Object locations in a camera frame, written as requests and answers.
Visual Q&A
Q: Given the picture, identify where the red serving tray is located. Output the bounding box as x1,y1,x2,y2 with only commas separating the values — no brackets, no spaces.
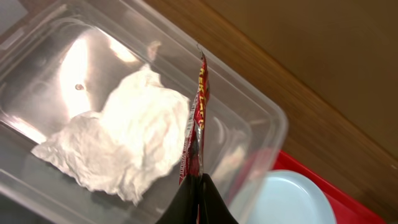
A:
274,151,386,224

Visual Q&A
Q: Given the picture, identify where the clear plastic bin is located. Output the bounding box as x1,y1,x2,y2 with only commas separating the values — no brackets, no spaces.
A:
1,1,287,223

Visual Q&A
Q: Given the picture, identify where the light blue plate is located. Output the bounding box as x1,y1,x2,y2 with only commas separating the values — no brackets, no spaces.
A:
229,170,336,224

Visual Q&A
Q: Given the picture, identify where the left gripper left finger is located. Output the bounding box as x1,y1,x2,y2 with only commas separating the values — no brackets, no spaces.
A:
156,175,199,224

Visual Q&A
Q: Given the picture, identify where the red snack wrapper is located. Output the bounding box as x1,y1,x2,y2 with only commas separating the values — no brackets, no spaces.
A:
179,52,210,184

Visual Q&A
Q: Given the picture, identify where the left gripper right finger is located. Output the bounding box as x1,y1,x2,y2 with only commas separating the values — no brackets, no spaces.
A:
198,174,238,224

